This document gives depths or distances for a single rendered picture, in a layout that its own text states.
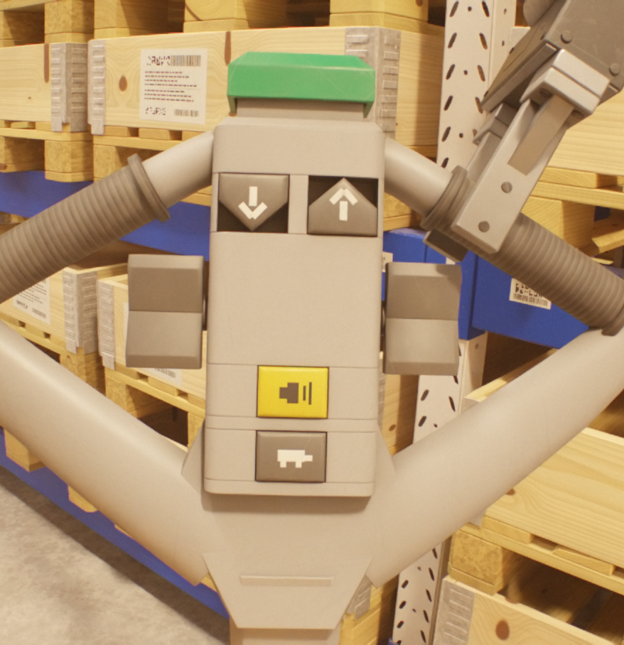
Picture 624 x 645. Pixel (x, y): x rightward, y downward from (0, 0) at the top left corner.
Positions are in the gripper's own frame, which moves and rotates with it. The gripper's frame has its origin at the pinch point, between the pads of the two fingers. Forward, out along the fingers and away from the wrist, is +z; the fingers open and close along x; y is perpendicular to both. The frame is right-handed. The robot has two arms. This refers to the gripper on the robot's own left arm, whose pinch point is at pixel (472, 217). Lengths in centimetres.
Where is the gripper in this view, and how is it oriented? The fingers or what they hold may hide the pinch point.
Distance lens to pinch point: 44.9
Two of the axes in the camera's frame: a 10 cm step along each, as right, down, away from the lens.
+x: -0.5, -0.1, 10.0
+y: 8.6, 5.2, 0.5
